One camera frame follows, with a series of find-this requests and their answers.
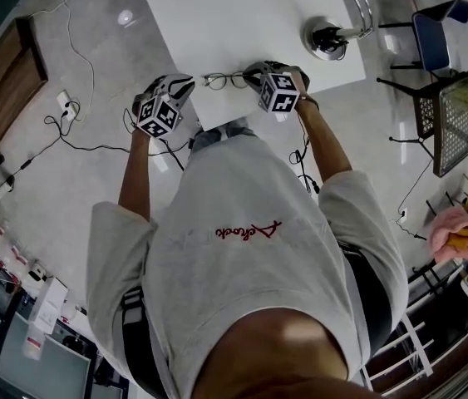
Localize thin dark-framed glasses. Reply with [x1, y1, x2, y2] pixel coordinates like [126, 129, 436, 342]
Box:
[202, 71, 256, 91]

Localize white cable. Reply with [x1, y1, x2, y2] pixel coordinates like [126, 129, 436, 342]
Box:
[2, 0, 96, 122]

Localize dark wrist band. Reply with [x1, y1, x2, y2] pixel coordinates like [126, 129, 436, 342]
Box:
[298, 95, 321, 112]

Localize blue padded chair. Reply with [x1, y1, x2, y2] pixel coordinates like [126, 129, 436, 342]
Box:
[377, 0, 468, 73]

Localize round silver lamp base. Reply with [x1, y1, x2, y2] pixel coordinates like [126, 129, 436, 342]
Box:
[303, 15, 352, 62]

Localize white power strip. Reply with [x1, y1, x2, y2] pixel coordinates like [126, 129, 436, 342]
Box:
[56, 90, 81, 123]

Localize black mesh metal chair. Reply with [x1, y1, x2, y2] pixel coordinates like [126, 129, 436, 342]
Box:
[376, 71, 468, 179]

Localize black shoulder strap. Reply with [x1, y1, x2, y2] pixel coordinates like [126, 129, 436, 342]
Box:
[337, 241, 395, 355]
[119, 285, 168, 399]

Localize person's blue jeans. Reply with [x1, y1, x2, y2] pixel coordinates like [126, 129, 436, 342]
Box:
[190, 116, 257, 154]

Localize person's grey t-shirt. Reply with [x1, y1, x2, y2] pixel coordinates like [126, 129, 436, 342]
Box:
[86, 133, 410, 392]

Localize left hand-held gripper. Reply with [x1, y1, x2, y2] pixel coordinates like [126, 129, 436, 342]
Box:
[131, 72, 196, 140]

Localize white cardboard box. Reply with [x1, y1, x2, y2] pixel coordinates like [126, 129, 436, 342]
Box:
[28, 276, 70, 335]

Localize brown wooden door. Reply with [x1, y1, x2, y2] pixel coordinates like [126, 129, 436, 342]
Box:
[0, 16, 50, 166]

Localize black cable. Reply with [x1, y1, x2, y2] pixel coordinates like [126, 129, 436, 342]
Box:
[0, 105, 131, 190]
[289, 135, 321, 195]

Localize pink cloth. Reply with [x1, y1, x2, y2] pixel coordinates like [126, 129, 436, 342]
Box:
[427, 205, 468, 264]

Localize person's left forearm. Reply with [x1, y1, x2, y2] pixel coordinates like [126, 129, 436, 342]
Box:
[117, 127, 152, 220]

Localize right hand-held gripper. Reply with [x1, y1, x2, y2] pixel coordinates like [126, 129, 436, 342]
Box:
[243, 60, 312, 122]

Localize person's right forearm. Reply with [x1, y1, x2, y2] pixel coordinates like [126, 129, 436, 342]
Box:
[298, 94, 353, 185]

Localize white metal rack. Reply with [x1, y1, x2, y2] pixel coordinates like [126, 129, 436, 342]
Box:
[360, 313, 435, 392]

